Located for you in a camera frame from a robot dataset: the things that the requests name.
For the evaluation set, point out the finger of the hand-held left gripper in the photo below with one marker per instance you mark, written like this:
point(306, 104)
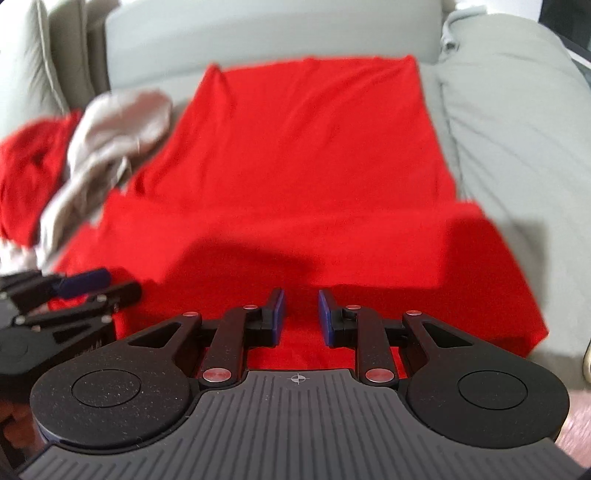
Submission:
point(115, 295)
point(83, 282)

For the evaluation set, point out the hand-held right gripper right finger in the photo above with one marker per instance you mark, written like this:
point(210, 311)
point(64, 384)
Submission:
point(325, 318)

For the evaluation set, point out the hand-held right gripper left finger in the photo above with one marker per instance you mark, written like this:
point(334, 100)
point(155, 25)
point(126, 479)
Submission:
point(277, 318)

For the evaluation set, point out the red shirt with yellow logo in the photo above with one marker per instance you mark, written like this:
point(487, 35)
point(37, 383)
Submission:
point(27, 175)

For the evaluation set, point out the white garment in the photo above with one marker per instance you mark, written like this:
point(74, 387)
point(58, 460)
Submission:
point(106, 138)

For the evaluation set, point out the large grey pillow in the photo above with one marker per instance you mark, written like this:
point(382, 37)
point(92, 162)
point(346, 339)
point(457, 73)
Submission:
point(23, 55)

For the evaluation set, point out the thin grey pillow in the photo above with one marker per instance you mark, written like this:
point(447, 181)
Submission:
point(69, 46)

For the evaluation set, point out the grey sofa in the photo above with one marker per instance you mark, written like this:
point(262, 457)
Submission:
point(508, 138)

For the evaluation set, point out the person's pink fluffy pants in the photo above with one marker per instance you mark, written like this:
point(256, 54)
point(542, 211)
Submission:
point(577, 429)

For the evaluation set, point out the dark window frame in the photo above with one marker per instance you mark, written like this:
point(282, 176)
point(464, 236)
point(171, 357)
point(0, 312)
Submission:
point(570, 23)

